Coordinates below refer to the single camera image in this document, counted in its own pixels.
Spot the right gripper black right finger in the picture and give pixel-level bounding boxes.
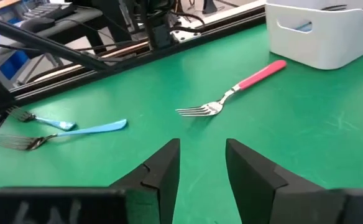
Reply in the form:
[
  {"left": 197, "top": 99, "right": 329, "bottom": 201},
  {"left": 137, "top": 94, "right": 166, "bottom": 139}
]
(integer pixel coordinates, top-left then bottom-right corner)
[{"left": 226, "top": 139, "right": 363, "bottom": 224}]

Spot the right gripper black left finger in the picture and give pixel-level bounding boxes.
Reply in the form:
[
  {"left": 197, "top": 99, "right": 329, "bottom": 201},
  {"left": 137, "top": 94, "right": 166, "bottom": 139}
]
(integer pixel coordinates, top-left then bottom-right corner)
[{"left": 0, "top": 138, "right": 181, "bottom": 224}]

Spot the white plastic bin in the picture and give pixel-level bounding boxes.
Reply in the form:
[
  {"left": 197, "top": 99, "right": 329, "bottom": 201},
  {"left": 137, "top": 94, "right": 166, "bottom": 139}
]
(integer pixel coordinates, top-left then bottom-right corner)
[{"left": 264, "top": 0, "right": 363, "bottom": 70}]

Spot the black side desk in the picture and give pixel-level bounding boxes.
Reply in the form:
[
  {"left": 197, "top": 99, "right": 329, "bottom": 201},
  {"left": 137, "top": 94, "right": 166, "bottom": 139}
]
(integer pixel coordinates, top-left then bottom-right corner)
[{"left": 0, "top": 4, "right": 129, "bottom": 62}]

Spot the blue plastic crate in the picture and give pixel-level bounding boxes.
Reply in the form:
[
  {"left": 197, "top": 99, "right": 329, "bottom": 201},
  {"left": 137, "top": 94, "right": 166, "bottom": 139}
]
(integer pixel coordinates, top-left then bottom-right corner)
[{"left": 0, "top": 49, "right": 30, "bottom": 81}]

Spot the black monitor stand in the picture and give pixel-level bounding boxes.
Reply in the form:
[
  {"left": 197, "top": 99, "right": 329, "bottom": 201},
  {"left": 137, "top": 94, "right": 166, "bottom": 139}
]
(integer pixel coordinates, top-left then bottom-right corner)
[{"left": 201, "top": 0, "right": 220, "bottom": 16}]

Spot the black keyboard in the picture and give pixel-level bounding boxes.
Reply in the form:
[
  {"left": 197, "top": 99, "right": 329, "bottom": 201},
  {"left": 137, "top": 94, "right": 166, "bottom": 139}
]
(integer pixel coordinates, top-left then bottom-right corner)
[{"left": 21, "top": 2, "right": 76, "bottom": 21}]

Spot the pink handled metal fork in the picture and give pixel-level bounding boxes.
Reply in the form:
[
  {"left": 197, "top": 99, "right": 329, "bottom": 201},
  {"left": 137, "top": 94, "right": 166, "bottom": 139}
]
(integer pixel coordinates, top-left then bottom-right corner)
[{"left": 175, "top": 59, "right": 287, "bottom": 118}]

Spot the black table frame rail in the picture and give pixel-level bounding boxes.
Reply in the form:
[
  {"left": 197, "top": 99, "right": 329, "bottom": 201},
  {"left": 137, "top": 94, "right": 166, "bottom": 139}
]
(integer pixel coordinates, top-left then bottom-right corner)
[{"left": 0, "top": 6, "right": 267, "bottom": 119}]

